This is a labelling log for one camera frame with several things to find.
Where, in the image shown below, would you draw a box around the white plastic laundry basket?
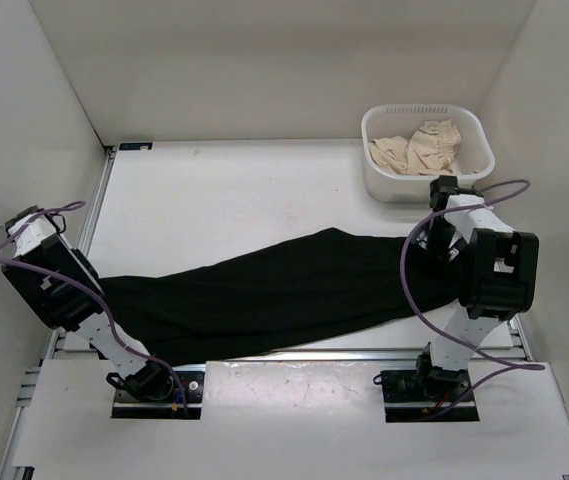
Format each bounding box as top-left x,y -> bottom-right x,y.
361,104 -> 495,203

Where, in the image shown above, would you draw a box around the dark label sticker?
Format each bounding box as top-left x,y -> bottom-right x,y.
118,142 -> 153,151

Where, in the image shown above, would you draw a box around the black trousers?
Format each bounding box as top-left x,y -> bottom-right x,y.
100,228 -> 457,366

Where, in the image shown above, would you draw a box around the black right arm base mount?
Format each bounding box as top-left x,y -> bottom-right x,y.
372,369 -> 480,423

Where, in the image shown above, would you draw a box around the aluminium table edge rail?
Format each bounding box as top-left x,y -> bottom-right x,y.
163,344 -> 535,371

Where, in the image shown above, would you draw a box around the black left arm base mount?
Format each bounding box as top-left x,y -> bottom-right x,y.
106,362 -> 206,420

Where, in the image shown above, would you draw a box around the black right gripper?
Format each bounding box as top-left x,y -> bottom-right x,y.
407,216 -> 467,272

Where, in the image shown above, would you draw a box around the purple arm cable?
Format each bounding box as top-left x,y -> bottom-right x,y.
0,200 -> 190,416
399,179 -> 546,416

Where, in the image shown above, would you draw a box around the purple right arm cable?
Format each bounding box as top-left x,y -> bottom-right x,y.
399,179 -> 546,416

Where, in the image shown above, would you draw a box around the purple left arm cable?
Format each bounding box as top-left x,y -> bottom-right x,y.
0,200 -> 190,416

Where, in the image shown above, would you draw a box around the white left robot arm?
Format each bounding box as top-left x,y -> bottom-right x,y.
0,201 -> 177,402

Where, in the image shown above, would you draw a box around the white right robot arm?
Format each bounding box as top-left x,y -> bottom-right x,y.
413,176 -> 539,400

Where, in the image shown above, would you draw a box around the beige trousers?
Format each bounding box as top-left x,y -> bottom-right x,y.
368,119 -> 462,176

